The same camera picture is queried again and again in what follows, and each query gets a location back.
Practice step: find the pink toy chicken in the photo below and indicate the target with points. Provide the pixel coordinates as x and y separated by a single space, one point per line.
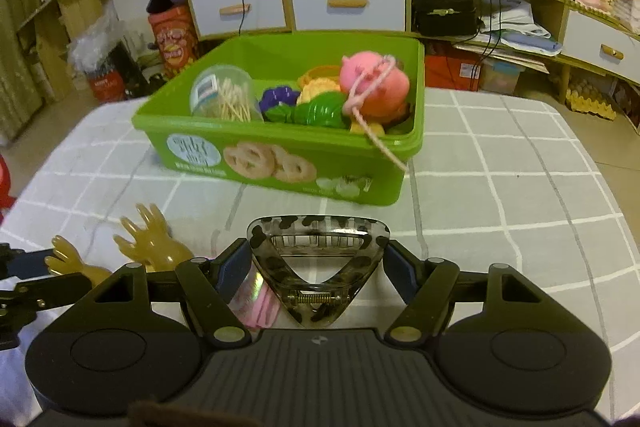
395 82

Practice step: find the green toy vegetable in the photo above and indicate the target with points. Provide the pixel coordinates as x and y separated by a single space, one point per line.
322 109

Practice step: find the yellow egg tray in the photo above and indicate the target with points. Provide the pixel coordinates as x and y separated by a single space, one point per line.
590 104

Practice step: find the clear plastic storage container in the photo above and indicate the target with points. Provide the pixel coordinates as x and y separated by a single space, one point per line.
500 79

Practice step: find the leopard print hair claw clip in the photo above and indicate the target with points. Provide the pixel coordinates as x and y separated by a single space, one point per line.
260 232

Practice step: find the red printed bag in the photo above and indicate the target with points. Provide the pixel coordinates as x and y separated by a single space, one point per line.
172 42

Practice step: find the low wooden cabinet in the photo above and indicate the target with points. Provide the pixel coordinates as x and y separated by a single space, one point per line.
560 14

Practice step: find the purple toy grapes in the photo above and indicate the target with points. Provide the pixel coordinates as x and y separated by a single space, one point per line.
275 99

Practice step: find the black case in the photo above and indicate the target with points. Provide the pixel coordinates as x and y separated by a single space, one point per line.
445 14

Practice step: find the clear cotton swab container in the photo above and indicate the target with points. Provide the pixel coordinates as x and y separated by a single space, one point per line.
225 99

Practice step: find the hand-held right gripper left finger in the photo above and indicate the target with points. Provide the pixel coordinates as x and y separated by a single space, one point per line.
235 267

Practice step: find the orange cardboard box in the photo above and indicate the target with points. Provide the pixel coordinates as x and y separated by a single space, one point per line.
450 72

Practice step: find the yellow toy corn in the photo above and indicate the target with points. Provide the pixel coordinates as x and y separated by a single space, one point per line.
317 88

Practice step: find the pink block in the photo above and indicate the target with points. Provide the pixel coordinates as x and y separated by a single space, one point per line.
262 312

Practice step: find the green plastic box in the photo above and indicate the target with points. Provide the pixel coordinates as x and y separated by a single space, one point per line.
150 132

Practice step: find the grey checkered tablecloth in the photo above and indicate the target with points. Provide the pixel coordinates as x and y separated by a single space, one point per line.
500 182

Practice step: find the tan rubber hand toy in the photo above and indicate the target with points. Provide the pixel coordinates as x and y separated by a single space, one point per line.
65 257
150 242

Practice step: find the pile of folded cloths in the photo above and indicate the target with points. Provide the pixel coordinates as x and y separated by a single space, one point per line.
520 32

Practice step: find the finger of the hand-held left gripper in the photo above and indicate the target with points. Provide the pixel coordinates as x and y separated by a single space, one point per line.
55 287
27 263

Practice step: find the clear plastic bag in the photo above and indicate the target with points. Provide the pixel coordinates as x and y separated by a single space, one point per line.
95 47

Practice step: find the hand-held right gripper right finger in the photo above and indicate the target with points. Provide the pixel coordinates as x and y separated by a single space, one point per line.
400 267

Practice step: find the red plastic stool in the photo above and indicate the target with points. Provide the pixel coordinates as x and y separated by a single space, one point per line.
6 182

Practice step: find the wooden wall shelf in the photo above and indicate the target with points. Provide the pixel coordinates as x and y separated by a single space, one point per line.
75 7

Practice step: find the red box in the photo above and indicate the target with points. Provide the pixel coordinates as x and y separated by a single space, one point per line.
107 87

